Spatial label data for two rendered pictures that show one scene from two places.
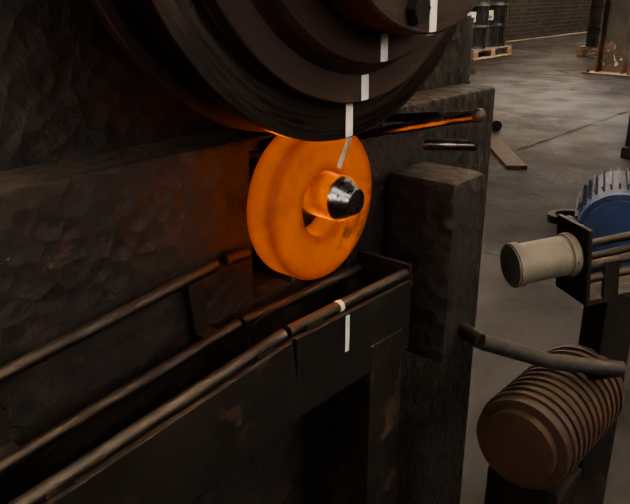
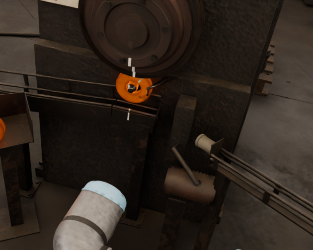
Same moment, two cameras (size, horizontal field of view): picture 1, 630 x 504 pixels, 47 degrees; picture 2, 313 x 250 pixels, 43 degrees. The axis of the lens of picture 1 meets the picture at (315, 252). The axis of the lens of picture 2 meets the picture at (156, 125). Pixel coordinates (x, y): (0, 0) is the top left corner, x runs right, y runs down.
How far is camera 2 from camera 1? 145 cm
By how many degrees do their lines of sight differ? 52
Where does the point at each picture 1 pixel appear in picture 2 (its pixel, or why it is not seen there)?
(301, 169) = (125, 77)
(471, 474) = (250, 222)
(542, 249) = (204, 141)
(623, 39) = not seen: outside the picture
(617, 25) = not seen: outside the picture
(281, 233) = (118, 87)
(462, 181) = (181, 106)
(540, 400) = (173, 171)
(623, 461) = not seen: outside the picture
